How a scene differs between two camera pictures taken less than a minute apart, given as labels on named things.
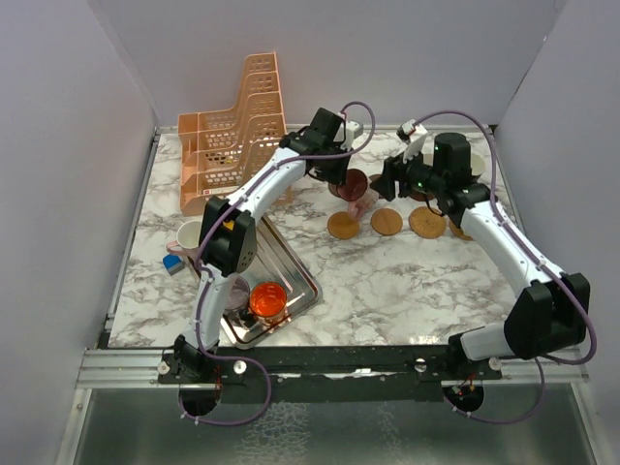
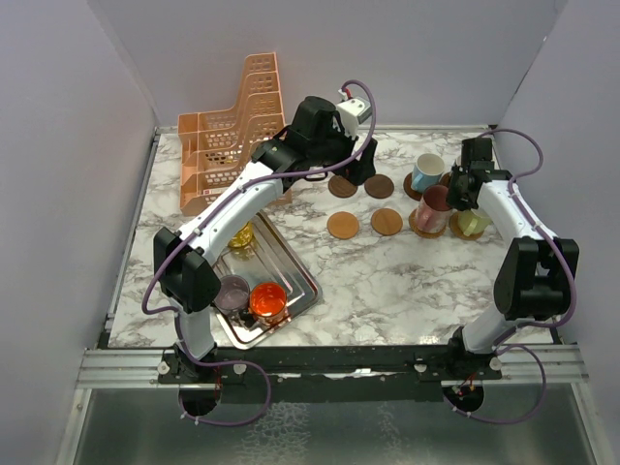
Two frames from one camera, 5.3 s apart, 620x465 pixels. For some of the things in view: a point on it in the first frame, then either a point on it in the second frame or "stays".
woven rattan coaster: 459,232 stays
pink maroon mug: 356,191 -> 434,209
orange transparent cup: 267,302 stays
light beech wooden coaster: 343,225 stays
